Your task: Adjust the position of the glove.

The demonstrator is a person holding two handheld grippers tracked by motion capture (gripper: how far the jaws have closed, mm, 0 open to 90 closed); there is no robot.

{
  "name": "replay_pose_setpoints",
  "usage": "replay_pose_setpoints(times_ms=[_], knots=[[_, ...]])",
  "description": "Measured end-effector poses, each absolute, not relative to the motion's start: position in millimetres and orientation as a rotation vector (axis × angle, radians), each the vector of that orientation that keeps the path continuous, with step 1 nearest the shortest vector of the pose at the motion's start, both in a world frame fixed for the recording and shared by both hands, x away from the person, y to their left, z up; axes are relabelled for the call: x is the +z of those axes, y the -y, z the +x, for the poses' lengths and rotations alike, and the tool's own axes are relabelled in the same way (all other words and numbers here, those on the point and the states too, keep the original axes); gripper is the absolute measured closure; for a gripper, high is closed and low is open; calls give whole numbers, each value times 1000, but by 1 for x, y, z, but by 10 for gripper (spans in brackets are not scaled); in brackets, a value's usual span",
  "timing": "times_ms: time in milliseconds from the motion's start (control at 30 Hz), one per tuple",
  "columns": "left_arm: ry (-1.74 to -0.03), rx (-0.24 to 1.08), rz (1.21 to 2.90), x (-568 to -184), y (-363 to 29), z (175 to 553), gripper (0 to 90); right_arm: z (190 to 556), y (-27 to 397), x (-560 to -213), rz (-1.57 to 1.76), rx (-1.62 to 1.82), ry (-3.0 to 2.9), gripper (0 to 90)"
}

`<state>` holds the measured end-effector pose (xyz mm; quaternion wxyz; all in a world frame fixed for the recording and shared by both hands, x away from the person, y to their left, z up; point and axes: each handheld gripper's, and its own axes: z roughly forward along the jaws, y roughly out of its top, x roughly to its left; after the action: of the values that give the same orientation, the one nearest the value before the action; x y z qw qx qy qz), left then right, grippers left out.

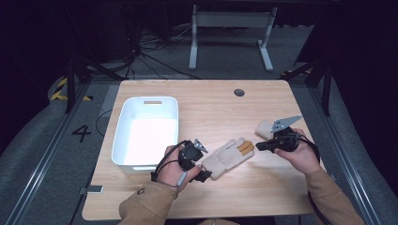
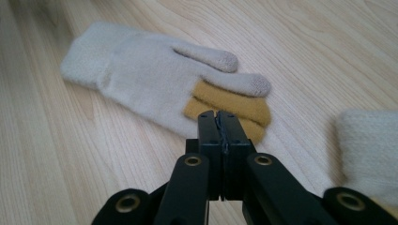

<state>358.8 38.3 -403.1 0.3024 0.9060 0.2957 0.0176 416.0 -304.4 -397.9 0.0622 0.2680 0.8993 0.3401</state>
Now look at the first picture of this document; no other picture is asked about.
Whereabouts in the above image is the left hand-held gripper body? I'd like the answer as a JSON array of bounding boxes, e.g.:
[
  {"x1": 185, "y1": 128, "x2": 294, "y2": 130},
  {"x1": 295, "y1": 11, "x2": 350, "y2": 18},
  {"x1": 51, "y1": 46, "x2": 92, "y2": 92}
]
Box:
[{"x1": 177, "y1": 138, "x2": 209, "y2": 173}]

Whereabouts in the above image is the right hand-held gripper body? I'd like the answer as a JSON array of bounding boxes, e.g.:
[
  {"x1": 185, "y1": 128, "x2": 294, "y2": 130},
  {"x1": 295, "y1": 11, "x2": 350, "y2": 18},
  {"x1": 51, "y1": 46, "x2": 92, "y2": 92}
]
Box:
[{"x1": 269, "y1": 114, "x2": 304, "y2": 154}]

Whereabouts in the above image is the beige glove with orange fingers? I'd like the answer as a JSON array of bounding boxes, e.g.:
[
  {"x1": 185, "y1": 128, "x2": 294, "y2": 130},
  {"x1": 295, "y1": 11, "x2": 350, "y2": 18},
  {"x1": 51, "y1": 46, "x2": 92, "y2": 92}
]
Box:
[
  {"x1": 255, "y1": 120, "x2": 276, "y2": 141},
  {"x1": 201, "y1": 137, "x2": 255, "y2": 181}
]

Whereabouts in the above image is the white plastic storage bin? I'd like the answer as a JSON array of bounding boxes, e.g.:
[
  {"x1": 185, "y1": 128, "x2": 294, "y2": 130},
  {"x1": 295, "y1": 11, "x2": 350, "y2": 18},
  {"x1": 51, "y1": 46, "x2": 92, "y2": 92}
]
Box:
[{"x1": 111, "y1": 96, "x2": 180, "y2": 175}]

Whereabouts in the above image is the person's right hand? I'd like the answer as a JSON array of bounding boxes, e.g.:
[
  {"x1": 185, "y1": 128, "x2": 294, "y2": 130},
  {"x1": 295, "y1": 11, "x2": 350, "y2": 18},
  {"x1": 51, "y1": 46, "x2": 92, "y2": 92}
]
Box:
[{"x1": 274, "y1": 128, "x2": 324, "y2": 176}]

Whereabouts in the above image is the person's left hand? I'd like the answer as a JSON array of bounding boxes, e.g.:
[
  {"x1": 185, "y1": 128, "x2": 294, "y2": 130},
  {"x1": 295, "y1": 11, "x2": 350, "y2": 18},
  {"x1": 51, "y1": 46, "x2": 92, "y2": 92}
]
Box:
[{"x1": 156, "y1": 144, "x2": 203, "y2": 193}]

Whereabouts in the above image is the yellow black hazard tape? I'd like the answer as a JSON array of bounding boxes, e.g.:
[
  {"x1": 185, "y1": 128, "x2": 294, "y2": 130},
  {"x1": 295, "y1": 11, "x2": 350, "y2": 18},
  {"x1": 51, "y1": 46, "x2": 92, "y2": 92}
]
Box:
[{"x1": 50, "y1": 77, "x2": 94, "y2": 102}]

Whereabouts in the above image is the grey cable with plug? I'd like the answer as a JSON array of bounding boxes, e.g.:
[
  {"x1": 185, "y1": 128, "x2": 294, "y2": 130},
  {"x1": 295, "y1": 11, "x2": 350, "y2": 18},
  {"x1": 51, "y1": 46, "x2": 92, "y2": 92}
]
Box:
[{"x1": 156, "y1": 170, "x2": 189, "y2": 199}]

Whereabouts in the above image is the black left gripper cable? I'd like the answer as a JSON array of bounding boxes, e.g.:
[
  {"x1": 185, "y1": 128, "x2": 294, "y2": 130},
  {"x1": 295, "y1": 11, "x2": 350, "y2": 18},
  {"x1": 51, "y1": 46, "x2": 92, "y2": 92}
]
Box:
[{"x1": 150, "y1": 140, "x2": 190, "y2": 183}]

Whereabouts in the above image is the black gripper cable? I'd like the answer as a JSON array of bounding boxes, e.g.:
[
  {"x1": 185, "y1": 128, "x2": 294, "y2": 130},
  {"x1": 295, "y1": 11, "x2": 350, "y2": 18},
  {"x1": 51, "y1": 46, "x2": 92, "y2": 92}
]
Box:
[
  {"x1": 150, "y1": 140, "x2": 190, "y2": 183},
  {"x1": 296, "y1": 133, "x2": 333, "y2": 225}
]

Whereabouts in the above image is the aluminium floor rail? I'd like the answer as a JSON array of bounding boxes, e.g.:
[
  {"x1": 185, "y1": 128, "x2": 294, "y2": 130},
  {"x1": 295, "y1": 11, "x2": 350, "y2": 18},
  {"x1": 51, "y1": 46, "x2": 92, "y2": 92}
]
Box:
[
  {"x1": 307, "y1": 86, "x2": 383, "y2": 225},
  {"x1": 4, "y1": 83, "x2": 92, "y2": 225}
]

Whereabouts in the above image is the black metal frame stand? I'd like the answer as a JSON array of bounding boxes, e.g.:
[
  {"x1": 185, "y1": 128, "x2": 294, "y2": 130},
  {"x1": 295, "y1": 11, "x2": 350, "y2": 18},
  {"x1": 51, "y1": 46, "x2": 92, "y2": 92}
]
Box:
[
  {"x1": 63, "y1": 55, "x2": 127, "y2": 114},
  {"x1": 281, "y1": 58, "x2": 333, "y2": 117}
]

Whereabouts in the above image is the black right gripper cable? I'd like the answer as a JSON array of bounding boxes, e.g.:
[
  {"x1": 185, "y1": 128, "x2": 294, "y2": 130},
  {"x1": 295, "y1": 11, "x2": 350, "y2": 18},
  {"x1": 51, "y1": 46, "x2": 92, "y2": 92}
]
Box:
[{"x1": 296, "y1": 133, "x2": 333, "y2": 225}]

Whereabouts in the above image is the thin black floor cable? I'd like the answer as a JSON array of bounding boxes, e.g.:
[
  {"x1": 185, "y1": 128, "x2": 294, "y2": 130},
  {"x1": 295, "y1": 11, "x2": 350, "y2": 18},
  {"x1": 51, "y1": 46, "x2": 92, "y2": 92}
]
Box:
[{"x1": 95, "y1": 108, "x2": 114, "y2": 138}]

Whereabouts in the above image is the silver bracket at table edge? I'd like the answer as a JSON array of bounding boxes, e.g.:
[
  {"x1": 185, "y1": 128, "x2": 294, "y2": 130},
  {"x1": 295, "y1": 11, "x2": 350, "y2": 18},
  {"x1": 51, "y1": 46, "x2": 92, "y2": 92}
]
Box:
[{"x1": 78, "y1": 185, "x2": 105, "y2": 196}]

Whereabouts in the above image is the bundle of black floor cables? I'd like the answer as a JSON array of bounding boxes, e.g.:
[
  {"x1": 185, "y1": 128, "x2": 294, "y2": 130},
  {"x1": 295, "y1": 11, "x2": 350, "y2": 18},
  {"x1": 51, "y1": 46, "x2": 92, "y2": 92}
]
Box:
[{"x1": 124, "y1": 26, "x2": 202, "y2": 81}]

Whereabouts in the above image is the white metal table frame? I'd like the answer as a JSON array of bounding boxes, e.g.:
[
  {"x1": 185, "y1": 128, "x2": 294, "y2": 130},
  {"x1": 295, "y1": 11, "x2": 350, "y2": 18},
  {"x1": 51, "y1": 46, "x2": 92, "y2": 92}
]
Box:
[{"x1": 188, "y1": 4, "x2": 279, "y2": 72}]

